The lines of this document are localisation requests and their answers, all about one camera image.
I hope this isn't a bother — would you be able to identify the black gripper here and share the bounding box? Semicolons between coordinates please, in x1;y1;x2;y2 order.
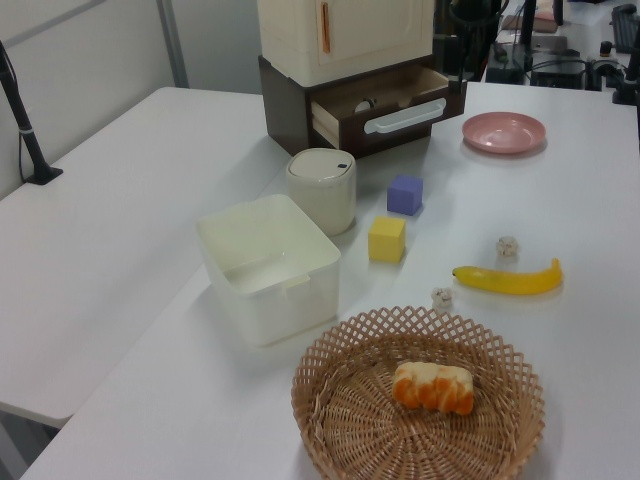
433;34;468;96

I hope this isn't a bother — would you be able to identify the brown drawer with white handle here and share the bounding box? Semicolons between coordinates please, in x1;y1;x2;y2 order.
310;66;463;160

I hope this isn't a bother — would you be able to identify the dark brown drawer cabinet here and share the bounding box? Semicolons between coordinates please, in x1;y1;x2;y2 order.
257;53;469;160

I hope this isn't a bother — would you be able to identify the pink plate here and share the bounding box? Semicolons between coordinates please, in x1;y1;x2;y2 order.
461;112;547;154

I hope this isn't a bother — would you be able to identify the black electronics box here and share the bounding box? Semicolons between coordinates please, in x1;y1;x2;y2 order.
528;58;587;89

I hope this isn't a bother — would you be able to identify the purple cube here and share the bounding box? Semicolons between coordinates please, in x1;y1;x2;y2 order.
386;174;425;217

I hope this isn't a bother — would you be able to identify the black clamp stand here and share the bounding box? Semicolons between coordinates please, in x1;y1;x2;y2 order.
611;47;640;106

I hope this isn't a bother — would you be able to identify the yellow cube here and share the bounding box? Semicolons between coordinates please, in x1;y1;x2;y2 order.
367;215;406;263

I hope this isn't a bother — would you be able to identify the white lidded trash bin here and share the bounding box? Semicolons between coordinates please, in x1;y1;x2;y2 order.
285;148;359;237

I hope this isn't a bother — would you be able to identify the black keyboard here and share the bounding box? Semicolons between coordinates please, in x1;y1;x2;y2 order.
610;3;640;52

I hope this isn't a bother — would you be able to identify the yellow toy banana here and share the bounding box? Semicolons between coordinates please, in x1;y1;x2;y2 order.
452;257;564;296

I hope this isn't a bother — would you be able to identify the white plastic storage box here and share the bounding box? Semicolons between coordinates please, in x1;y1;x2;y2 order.
194;193;343;347

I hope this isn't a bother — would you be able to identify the toy bread loaf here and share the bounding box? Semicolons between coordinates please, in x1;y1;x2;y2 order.
392;360;475;416

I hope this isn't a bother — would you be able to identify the woven wicker basket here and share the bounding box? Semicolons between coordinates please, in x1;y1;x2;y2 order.
291;306;546;480

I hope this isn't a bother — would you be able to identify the cream plastic cabinet with handle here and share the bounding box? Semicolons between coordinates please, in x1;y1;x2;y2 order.
256;0;435;85

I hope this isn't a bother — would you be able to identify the black camera stand pole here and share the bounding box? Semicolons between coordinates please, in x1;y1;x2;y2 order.
0;39;65;186

